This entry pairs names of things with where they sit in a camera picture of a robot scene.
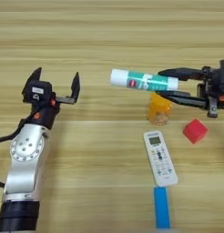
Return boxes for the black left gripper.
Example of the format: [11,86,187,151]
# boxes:
[25,66,81,131]

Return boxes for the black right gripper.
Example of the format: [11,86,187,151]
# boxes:
[156,66,224,119]

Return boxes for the orange juice bottle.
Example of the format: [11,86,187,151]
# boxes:
[147,92,174,127]

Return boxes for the white green glue stick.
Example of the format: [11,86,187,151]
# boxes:
[109,68,179,93]

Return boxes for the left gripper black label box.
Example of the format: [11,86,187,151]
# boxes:
[21,79,54,105]

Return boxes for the red cube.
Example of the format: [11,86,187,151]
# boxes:
[181,118,209,145]

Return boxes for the white remote control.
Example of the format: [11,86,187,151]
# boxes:
[142,130,179,187]

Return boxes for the blue rectangular block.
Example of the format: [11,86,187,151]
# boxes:
[153,187,171,229]

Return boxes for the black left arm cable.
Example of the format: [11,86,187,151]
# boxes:
[0,118,28,146]

